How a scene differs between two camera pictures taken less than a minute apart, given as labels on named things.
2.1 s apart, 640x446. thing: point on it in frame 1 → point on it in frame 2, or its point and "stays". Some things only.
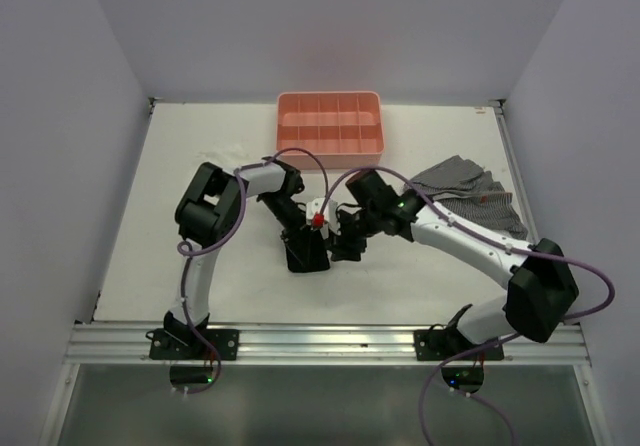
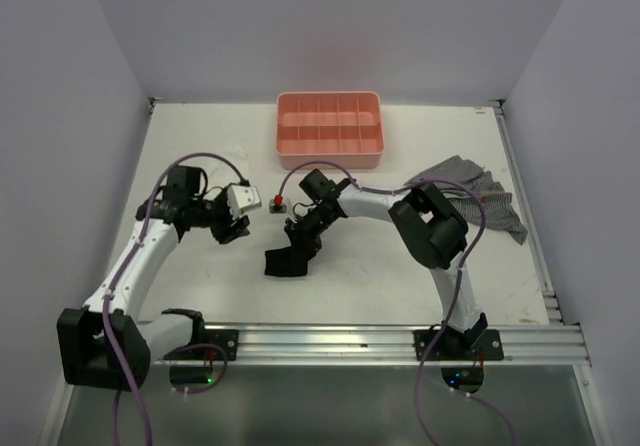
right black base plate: x=440 y=344 stays
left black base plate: x=186 y=344 stays
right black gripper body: x=359 y=224 → x=308 y=229
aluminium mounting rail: x=314 y=344 stays
